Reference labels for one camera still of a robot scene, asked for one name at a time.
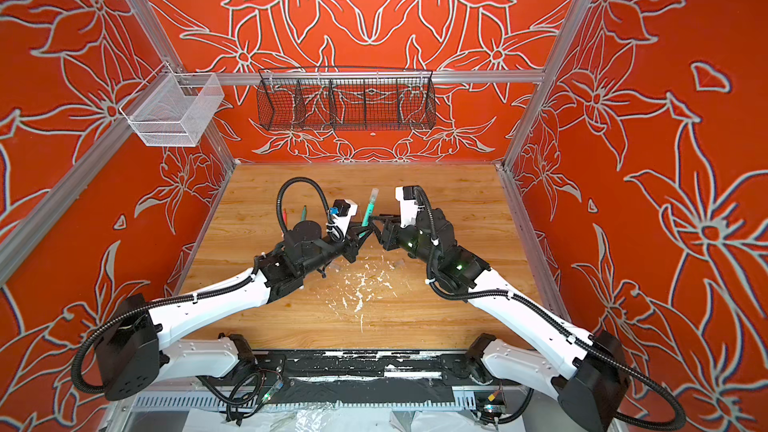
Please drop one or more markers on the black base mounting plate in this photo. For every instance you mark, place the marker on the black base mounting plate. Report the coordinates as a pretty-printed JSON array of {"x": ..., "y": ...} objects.
[{"x": 449, "y": 367}]

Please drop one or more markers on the black wire basket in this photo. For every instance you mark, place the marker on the black wire basket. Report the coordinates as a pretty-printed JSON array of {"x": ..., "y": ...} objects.
[{"x": 346, "y": 99}]

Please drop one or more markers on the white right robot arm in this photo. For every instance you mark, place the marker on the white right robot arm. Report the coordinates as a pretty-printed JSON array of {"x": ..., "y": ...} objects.
[{"x": 583, "y": 372}]

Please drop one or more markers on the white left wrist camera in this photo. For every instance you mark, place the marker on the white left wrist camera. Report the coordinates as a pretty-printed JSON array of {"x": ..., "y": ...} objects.
[{"x": 340, "y": 216}]

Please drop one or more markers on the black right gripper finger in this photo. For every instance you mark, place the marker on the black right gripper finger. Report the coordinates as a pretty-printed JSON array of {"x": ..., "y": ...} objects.
[
  {"x": 377, "y": 239},
  {"x": 380, "y": 224}
]

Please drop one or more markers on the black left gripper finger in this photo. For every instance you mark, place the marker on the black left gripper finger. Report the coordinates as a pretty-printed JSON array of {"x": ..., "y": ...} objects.
[
  {"x": 357, "y": 242},
  {"x": 361, "y": 230}
]

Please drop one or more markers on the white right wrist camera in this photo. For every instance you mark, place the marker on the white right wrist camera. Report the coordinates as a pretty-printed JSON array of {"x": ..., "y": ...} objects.
[{"x": 409, "y": 203}]

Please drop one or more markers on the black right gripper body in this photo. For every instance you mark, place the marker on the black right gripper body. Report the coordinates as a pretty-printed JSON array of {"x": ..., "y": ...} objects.
[{"x": 409, "y": 239}]

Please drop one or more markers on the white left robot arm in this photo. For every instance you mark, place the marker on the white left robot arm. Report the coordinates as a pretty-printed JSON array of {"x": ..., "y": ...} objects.
[{"x": 143, "y": 341}]

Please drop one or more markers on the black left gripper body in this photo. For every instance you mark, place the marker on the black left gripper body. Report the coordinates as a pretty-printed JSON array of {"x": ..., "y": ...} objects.
[{"x": 330, "y": 249}]

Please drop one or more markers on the aluminium frame rails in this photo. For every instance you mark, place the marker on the aluminium frame rails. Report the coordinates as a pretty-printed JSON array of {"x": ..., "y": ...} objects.
[{"x": 69, "y": 68}]

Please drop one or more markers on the clear plastic bin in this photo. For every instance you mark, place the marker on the clear plastic bin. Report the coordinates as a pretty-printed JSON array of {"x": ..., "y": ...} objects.
[{"x": 174, "y": 110}]

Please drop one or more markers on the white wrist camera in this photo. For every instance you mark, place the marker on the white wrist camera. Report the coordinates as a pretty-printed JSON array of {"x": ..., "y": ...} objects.
[
  {"x": 409, "y": 203},
  {"x": 340, "y": 216}
]

